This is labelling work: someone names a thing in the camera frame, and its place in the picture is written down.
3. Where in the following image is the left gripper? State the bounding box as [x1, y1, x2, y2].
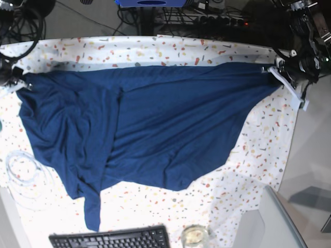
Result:
[279, 57, 310, 83]

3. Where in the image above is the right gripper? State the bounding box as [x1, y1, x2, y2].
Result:
[0, 66, 14, 86]

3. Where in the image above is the dark blue t-shirt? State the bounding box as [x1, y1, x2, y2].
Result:
[17, 63, 280, 231]

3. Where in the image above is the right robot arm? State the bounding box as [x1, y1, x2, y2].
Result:
[1, 1, 45, 87]

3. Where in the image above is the blue box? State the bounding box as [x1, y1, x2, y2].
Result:
[115, 0, 194, 8]

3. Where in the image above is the clear glass jar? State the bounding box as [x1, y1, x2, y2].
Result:
[181, 225, 209, 248]

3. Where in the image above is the black computer keyboard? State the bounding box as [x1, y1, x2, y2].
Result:
[49, 225, 170, 248]

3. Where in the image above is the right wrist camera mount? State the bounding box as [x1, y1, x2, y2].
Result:
[1, 67, 32, 98]

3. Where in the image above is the coiled white cable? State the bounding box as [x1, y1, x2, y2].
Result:
[5, 149, 57, 212]

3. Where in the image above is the black wire rack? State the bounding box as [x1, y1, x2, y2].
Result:
[154, 6, 251, 27]

